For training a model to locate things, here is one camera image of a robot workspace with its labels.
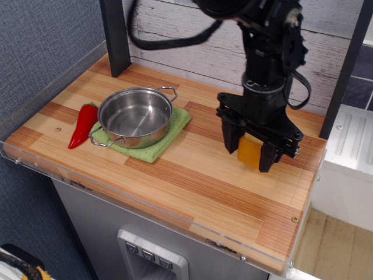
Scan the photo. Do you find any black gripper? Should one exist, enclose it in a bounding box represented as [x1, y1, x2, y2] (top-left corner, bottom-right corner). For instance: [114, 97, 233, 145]
[217, 73, 304, 173]

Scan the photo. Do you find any yellow toy cheese wedge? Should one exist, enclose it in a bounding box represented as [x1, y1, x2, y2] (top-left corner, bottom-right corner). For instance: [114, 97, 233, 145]
[237, 133, 263, 170]

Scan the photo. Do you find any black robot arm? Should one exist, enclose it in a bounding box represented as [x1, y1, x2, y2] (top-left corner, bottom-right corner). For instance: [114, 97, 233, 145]
[197, 1, 310, 173]

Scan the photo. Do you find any black yellow object corner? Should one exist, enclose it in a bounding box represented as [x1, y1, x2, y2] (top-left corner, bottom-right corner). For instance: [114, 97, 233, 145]
[1, 243, 53, 280]

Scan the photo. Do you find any green cloth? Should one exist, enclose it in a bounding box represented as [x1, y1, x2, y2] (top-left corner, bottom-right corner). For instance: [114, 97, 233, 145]
[89, 108, 191, 163]

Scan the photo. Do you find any white toy sink unit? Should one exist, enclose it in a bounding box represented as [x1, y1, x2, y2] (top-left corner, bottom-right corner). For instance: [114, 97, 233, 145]
[310, 105, 372, 231]

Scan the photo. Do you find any stainless steel pot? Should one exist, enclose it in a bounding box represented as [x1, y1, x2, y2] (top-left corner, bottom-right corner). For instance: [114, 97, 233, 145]
[98, 86, 178, 148]

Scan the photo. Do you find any red toy chili pepper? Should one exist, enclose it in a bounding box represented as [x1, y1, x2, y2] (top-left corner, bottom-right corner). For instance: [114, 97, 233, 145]
[68, 102, 98, 149]

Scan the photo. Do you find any silver toy fridge cabinet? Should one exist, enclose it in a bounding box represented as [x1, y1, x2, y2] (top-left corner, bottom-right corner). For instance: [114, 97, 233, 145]
[52, 178, 269, 279]

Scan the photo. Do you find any thin black cable loop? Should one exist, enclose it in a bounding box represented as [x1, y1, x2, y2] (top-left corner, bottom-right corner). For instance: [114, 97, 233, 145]
[282, 69, 311, 111]

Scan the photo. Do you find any dark grey right post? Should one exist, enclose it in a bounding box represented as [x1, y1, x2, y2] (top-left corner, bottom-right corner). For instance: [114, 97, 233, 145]
[319, 0, 372, 139]

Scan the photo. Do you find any dark grey post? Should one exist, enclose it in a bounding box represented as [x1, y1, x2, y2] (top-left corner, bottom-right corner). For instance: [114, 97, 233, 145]
[319, 0, 372, 139]
[99, 0, 131, 78]

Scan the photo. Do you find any thick black braided cable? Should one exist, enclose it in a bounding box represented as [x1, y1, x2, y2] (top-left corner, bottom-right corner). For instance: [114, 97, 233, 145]
[126, 0, 223, 51]

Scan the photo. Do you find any dark grey left post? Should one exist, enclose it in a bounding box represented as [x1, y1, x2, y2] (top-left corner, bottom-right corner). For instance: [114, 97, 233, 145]
[99, 0, 131, 78]

